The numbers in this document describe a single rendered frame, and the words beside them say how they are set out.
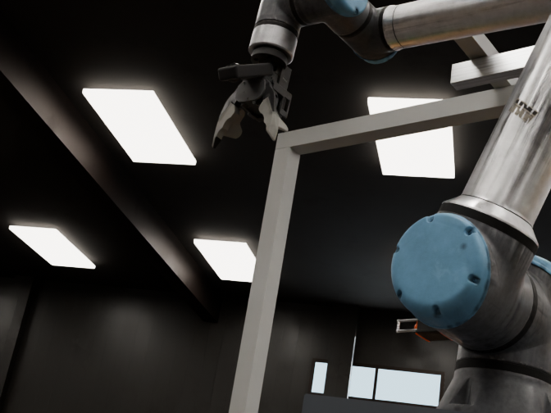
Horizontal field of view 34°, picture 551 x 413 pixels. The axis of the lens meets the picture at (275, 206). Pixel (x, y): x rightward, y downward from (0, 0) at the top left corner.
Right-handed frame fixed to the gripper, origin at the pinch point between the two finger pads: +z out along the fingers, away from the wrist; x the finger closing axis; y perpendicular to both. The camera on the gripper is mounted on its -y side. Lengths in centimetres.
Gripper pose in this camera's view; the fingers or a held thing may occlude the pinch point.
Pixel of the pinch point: (239, 143)
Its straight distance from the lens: 168.1
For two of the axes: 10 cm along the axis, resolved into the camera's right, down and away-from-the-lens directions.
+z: -2.2, 9.2, -3.3
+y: 6.0, 3.9, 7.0
